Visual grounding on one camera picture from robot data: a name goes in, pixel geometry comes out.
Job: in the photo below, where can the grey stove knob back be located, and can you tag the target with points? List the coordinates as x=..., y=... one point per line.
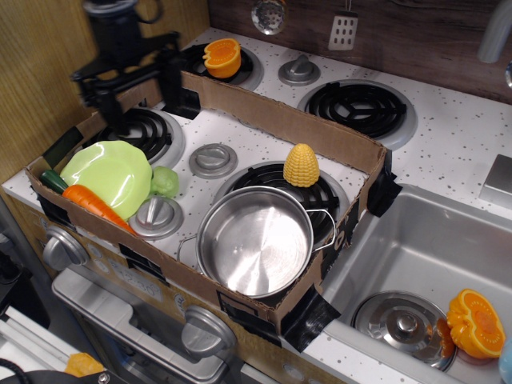
x=299, y=72

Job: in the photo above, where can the grey oven knob right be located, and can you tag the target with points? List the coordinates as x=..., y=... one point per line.
x=205, y=334

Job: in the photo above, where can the black back right burner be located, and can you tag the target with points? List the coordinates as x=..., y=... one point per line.
x=371, y=108

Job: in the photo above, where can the orange pepper half on stove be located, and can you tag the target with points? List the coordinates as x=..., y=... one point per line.
x=222, y=58

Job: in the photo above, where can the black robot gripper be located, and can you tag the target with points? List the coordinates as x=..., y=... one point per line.
x=116, y=28

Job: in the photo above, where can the black front right burner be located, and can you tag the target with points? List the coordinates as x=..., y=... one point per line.
x=326, y=194

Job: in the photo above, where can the grey oven knob left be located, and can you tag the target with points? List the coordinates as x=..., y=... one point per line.
x=63, y=250

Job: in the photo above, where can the orange pepper half in sink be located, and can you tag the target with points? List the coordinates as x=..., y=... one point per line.
x=475, y=326

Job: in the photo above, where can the grey oven knob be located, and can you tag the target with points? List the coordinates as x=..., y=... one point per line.
x=205, y=334
x=63, y=250

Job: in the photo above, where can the stainless steel sink basin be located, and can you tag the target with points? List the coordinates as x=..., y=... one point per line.
x=426, y=245

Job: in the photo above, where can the grey stove knob front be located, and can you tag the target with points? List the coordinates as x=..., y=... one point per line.
x=157, y=218

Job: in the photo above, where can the black front left burner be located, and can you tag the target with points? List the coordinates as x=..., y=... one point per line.
x=156, y=133

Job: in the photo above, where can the silver faucet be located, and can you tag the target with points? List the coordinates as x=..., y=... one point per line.
x=496, y=34

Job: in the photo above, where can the yellow toy corn cob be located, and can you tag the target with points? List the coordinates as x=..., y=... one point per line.
x=301, y=167

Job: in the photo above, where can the black burner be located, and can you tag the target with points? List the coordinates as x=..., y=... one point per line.
x=326, y=194
x=371, y=108
x=248, y=76
x=156, y=133

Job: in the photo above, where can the green toy broccoli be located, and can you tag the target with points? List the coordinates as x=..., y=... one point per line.
x=164, y=182

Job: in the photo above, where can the hanging steel strainer ladle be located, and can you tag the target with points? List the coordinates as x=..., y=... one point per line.
x=269, y=16

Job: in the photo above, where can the black back left burner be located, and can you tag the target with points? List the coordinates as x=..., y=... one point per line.
x=248, y=76

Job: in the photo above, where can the hanging steel slotted spatula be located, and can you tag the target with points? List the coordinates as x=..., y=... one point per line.
x=343, y=29

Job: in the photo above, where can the brown cardboard fence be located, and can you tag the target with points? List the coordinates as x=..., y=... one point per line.
x=301, y=314

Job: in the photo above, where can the grey stove knob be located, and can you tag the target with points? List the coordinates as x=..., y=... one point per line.
x=213, y=161
x=299, y=72
x=157, y=218

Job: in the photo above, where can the grey stove knob centre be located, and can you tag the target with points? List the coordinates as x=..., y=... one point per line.
x=213, y=161

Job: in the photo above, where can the silver oven door handle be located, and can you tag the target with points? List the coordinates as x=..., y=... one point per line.
x=140, y=352

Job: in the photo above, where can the light green plastic plate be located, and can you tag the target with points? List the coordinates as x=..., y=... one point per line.
x=117, y=172

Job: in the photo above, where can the stainless steel pot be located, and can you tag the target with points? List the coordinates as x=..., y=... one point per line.
x=256, y=241

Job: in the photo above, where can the orange toy carrot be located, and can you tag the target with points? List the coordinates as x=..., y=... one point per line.
x=83, y=197

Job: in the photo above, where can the steel pot lid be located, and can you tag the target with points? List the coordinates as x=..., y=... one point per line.
x=409, y=323

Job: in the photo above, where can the orange object bottom left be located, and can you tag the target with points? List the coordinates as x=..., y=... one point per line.
x=82, y=364

